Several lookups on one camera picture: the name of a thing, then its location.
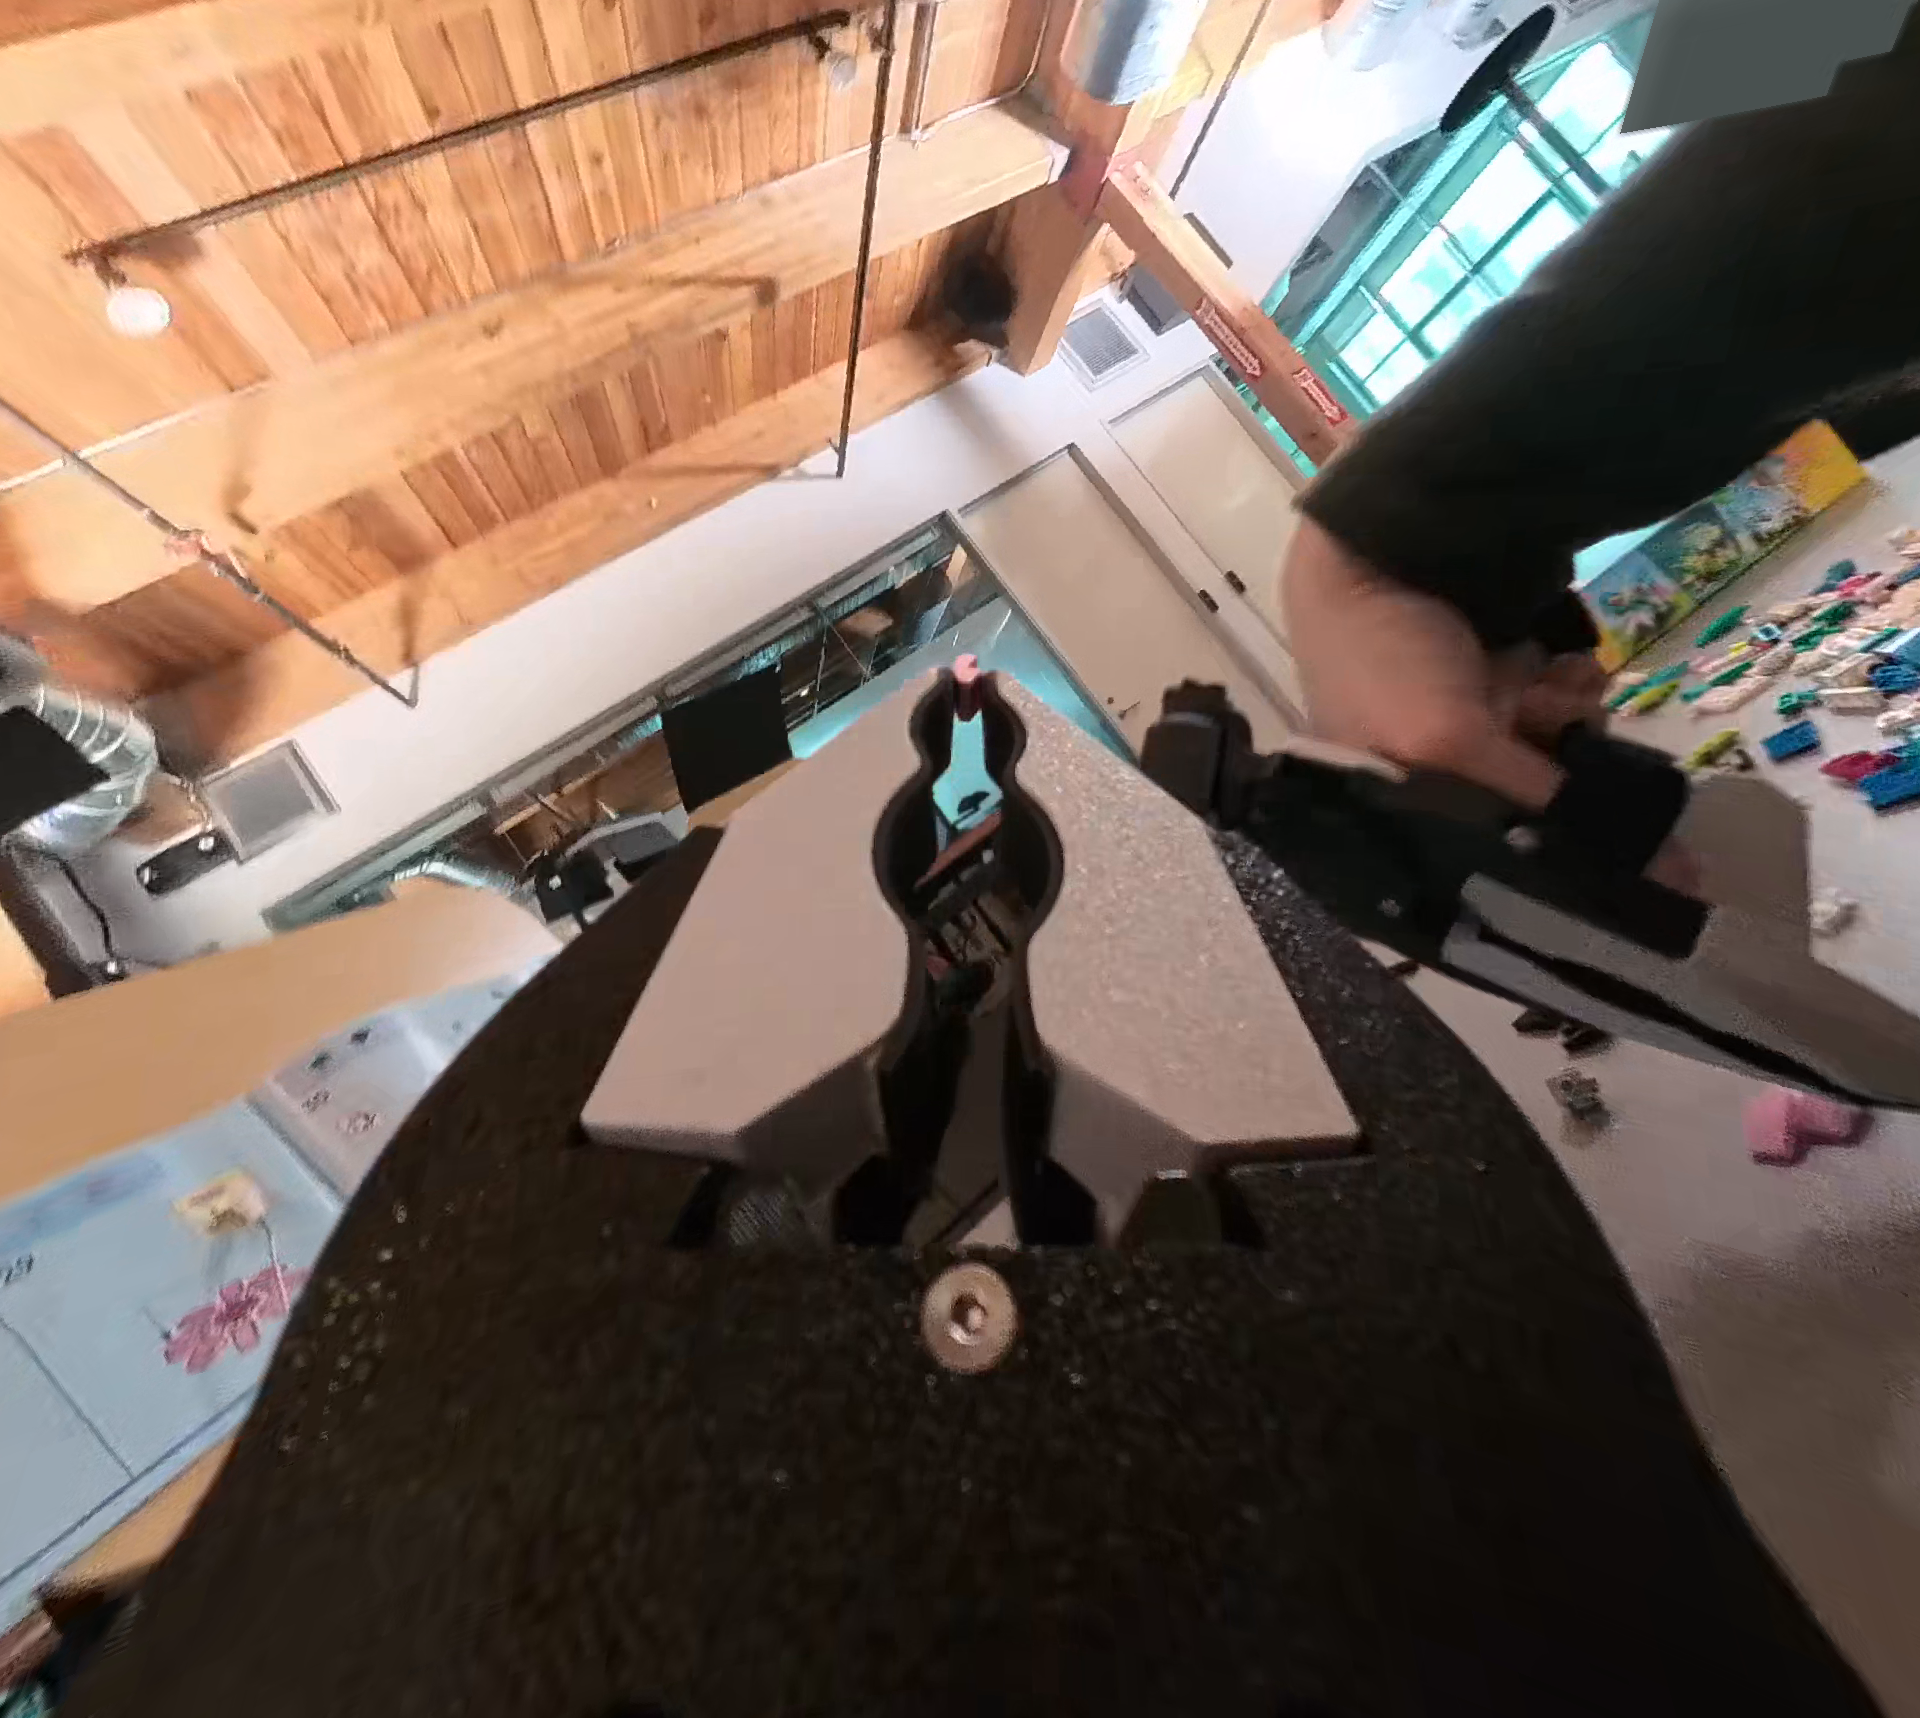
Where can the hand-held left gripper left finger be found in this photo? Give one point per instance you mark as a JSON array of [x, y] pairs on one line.
[[750, 983]]

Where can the building instruction booklet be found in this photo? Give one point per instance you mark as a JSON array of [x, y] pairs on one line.
[[151, 1268]]

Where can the grey desk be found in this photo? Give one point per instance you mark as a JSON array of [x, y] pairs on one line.
[[1725, 1299]]

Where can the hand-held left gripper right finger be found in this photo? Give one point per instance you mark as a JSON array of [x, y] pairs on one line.
[[1184, 983]]

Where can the person's right hand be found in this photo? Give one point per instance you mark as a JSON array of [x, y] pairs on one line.
[[1395, 653]]

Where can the black panel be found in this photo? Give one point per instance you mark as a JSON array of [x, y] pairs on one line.
[[725, 737]]

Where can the white clip brick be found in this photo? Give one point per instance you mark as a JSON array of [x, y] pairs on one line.
[[1830, 912]]

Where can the pink petal brick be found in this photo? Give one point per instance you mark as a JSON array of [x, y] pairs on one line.
[[1800, 1127]]

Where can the grey round brick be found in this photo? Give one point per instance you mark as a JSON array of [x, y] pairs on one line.
[[1581, 1097]]

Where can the black round lamp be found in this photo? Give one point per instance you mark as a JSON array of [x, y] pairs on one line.
[[1497, 68]]

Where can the large window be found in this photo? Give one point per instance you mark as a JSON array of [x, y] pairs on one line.
[[1471, 232]]

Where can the person's right forearm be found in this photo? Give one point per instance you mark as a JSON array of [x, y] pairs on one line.
[[1650, 368]]

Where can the camera on stand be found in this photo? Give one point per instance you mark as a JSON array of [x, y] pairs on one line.
[[593, 878]]

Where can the pile of colourful bricks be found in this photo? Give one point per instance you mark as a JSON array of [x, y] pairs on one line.
[[1800, 683]]

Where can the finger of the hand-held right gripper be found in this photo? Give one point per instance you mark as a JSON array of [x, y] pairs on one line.
[[1779, 878], [1620, 983]]

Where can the black wedge brick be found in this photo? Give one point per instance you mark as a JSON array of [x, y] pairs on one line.
[[1560, 1028]]

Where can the glass partition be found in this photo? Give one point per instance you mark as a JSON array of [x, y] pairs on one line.
[[675, 729]]

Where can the small pink brick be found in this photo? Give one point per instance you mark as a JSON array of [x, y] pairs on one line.
[[970, 686]]

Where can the wall air vent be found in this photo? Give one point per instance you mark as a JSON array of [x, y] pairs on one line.
[[266, 800], [1103, 341]]

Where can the colourful toy brick box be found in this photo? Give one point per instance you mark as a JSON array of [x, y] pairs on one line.
[[1725, 533]]

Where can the ceiling spotlight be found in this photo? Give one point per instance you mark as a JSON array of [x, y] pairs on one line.
[[138, 311]]

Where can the white door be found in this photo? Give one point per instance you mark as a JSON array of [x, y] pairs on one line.
[[1110, 609], [1215, 472]]

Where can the red sign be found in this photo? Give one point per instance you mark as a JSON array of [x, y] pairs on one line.
[[1231, 341], [1321, 394]]

